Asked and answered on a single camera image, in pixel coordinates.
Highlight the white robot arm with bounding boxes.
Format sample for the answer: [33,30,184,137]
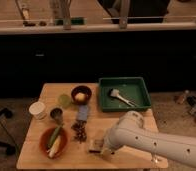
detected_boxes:
[103,111,196,168]

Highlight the wooden folding table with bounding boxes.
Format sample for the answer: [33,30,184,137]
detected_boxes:
[16,83,168,171]

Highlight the green plastic tray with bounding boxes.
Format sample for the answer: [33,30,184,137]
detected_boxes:
[98,77,151,112]

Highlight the green and white vegetable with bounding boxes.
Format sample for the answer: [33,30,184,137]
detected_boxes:
[47,126,61,158]

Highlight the dark brown bowl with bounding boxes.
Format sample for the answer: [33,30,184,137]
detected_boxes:
[71,85,92,105]

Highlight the green plastic cup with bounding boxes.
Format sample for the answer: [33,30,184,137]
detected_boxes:
[58,94,71,109]

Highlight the brown rectangular eraser block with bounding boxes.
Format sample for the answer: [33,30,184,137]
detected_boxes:
[88,139,104,153]

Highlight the yellow round fruit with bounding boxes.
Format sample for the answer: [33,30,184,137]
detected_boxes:
[75,93,86,102]

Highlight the red bowl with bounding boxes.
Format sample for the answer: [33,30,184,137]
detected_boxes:
[39,127,68,159]

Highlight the black chair base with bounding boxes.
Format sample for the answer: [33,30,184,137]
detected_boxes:
[0,107,17,156]

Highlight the blue rectangular sponge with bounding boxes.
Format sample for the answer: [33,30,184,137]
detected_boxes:
[77,105,89,121]

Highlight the white paper cup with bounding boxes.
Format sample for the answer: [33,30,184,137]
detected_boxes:
[28,101,46,120]

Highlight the small metal cup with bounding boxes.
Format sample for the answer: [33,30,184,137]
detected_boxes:
[50,108,63,125]

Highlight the pile of dark nuts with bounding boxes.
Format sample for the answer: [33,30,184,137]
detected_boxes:
[71,120,87,143]

